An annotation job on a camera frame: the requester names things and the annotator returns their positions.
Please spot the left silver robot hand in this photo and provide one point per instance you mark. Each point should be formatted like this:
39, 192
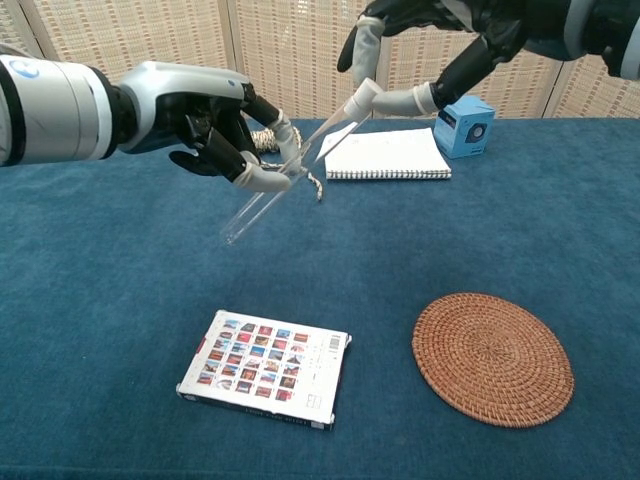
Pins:
165, 100

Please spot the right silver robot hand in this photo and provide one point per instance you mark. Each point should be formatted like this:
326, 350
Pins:
475, 15

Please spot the small white stopper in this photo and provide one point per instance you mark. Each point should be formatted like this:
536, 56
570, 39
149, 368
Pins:
361, 97

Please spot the clear glass test tube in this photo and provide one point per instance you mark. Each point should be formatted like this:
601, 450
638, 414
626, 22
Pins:
260, 205

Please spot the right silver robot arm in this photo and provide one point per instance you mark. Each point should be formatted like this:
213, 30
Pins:
610, 30

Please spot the blue cardboard box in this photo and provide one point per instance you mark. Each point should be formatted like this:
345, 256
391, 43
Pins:
465, 130

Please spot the woven bamboo folding screen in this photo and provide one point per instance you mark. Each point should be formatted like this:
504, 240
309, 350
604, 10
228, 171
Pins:
290, 45

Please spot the white spiral notebook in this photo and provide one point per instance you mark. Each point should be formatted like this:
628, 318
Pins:
395, 155

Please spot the blue fleece table cover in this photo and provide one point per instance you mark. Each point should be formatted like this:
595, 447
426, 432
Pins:
400, 250

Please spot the flat box with picture grid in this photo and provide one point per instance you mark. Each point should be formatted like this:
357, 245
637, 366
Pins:
265, 370

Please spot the round woven rattan coaster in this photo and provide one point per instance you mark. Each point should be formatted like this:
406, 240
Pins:
492, 360

